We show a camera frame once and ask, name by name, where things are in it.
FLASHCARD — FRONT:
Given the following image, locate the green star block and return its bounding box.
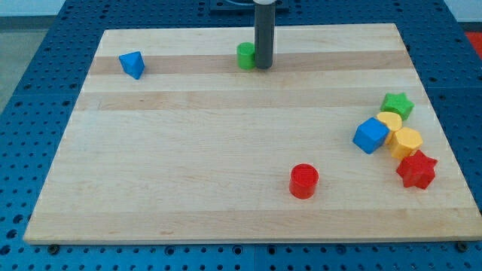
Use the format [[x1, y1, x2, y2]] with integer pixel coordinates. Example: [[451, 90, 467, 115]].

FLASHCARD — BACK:
[[380, 93, 414, 120]]

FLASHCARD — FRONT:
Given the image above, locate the red star block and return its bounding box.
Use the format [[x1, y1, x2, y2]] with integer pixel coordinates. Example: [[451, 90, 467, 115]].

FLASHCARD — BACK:
[[396, 150, 438, 190]]

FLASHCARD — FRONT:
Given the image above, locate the wooden board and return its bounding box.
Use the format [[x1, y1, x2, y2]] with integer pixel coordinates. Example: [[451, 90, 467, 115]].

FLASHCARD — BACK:
[[24, 23, 481, 245]]

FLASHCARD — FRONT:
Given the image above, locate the red cylinder block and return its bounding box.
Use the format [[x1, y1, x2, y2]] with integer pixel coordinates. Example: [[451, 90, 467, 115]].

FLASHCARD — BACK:
[[289, 163, 319, 199]]

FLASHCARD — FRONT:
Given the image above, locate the green cylinder block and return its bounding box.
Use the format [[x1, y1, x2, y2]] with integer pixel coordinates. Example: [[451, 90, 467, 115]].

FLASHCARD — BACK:
[[236, 42, 256, 70]]

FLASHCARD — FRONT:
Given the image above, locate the blue cube block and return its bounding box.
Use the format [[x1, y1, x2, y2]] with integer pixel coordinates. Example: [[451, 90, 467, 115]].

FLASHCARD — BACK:
[[352, 117, 389, 154]]

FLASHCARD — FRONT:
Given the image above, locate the blue triangular prism block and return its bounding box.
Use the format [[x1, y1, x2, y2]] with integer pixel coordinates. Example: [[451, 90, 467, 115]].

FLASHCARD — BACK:
[[118, 51, 145, 80]]

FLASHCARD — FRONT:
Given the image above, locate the yellow heart block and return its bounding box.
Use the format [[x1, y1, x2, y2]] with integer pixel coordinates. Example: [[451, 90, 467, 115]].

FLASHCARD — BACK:
[[376, 111, 403, 145]]

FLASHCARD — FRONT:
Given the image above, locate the yellow hexagon block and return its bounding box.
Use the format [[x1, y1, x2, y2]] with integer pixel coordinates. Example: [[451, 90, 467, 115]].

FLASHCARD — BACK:
[[389, 127, 423, 160]]

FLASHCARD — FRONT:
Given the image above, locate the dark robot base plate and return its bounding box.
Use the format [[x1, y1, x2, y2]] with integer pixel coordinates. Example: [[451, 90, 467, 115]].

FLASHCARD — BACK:
[[206, 0, 291, 13]]

